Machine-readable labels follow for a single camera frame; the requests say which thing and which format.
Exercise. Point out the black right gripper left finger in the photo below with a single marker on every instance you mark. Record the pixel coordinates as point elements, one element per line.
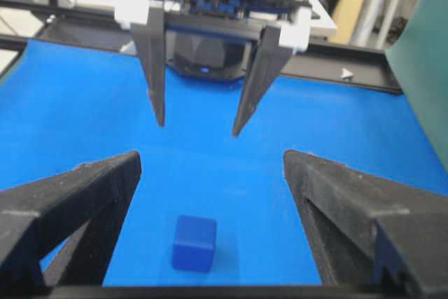
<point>62,230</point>

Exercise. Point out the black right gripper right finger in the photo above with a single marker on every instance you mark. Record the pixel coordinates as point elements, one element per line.
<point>363,229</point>

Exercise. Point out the blue block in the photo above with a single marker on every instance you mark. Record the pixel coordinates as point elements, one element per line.
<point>194,244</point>

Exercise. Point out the green backdrop sheet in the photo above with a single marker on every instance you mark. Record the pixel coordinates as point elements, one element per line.
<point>419,61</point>

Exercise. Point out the black table edge frame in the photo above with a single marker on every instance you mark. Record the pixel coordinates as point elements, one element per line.
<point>359,67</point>

